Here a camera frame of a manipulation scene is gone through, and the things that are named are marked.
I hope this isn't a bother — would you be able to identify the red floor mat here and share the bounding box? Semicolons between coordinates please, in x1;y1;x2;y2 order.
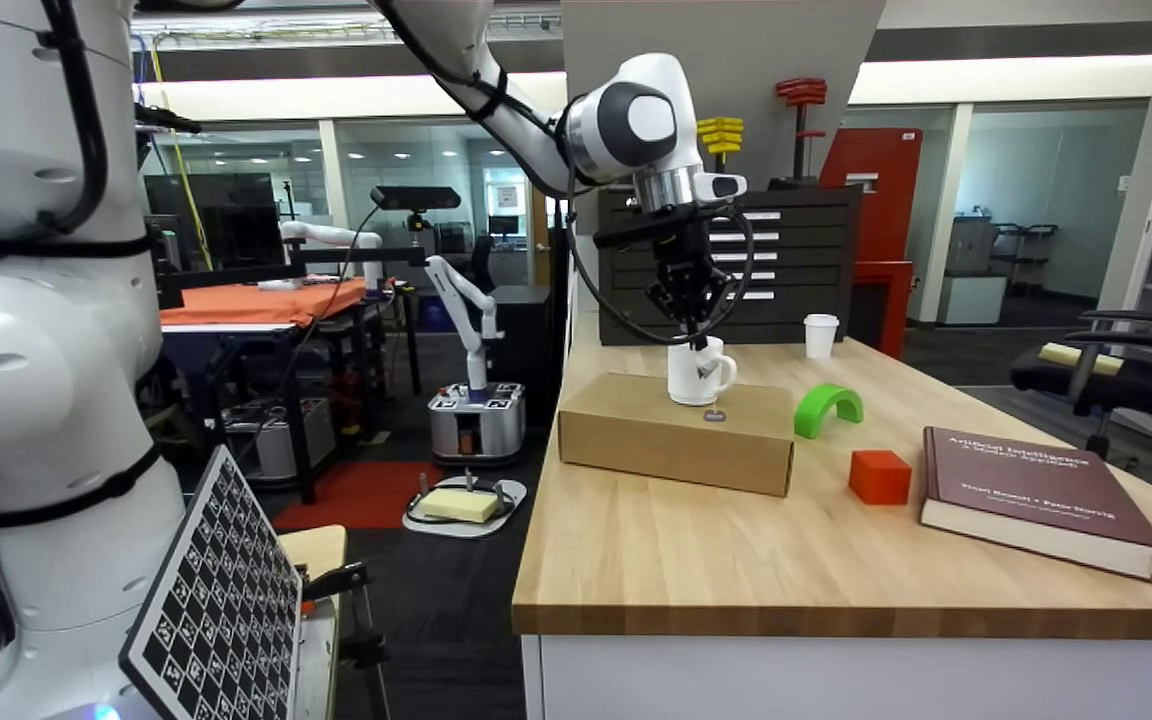
273;457;445;537

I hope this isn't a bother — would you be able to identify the black drawer cabinet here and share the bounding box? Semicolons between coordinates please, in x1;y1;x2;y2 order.
595;179;870;349

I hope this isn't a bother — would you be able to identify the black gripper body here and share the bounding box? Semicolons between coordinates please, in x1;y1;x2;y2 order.
645;218;729;304

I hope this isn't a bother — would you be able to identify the green plastic arch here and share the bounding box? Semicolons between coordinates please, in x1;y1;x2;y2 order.
787;382;873;444

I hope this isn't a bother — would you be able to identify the yellow sponge on tray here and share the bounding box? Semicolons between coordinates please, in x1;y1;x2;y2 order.
400;473;536;544

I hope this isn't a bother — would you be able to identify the red plastic cube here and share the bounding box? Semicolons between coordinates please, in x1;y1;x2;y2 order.
844;448;915;508

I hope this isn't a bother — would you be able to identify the black chair with armrest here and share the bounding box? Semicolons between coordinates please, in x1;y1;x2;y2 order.
1005;300;1152;463

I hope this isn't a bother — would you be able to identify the white ceramic mug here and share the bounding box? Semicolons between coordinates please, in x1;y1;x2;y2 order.
661;331;741;413

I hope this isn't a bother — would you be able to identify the black camera bar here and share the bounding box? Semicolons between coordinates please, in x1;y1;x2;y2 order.
367;184;463;218

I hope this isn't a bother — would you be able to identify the white paper cup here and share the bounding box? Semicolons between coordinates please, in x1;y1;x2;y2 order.
799;307;844;364

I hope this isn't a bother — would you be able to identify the black white calibration checkerboard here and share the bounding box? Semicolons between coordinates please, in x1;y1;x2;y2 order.
116;444;309;720

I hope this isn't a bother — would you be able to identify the orange topped table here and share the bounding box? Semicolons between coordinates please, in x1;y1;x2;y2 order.
156;275;375;342

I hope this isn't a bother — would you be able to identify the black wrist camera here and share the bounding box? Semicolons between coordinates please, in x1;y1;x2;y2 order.
594;198;741;248

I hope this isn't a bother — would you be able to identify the dark red hardcover book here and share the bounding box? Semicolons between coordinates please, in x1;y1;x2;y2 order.
915;426;1152;584

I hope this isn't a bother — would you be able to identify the red metal cabinet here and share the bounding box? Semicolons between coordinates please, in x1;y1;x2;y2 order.
817;123;928;362

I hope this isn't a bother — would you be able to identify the brown cardboard box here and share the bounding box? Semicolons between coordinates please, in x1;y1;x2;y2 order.
553;370;799;501

